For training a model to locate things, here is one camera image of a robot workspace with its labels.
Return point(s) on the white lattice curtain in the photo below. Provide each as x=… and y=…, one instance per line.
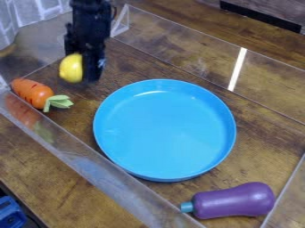
x=19, y=13

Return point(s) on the dark wooden furniture edge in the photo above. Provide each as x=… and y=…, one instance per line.
x=271, y=20

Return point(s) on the orange toy carrot green leaves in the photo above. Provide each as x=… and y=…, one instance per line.
x=39, y=95

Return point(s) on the clear acrylic barrier wall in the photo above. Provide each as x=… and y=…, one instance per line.
x=166, y=39

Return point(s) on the yellow toy lemon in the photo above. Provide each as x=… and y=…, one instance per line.
x=71, y=68

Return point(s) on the blue round plastic tray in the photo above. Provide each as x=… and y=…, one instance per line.
x=163, y=129

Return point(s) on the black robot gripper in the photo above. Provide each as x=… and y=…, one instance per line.
x=87, y=32

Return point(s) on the purple toy eggplant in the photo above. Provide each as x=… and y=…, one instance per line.
x=249, y=199

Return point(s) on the blue plastic object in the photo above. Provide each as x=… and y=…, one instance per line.
x=12, y=217

